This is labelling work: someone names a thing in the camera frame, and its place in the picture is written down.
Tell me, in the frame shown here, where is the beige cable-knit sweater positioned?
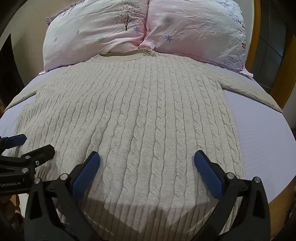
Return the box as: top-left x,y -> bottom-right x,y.
4,48 -> 283,241

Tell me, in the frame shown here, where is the pink floral pillow left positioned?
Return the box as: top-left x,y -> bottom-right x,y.
43,1 -> 148,71

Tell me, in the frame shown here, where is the pink floral pillow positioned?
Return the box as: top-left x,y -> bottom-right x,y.
139,1 -> 250,75
43,1 -> 148,71

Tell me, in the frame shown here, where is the pink floral pillow right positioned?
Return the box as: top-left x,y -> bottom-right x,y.
139,1 -> 250,75

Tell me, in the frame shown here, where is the wooden bed frame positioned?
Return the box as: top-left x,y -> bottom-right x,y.
245,0 -> 296,239

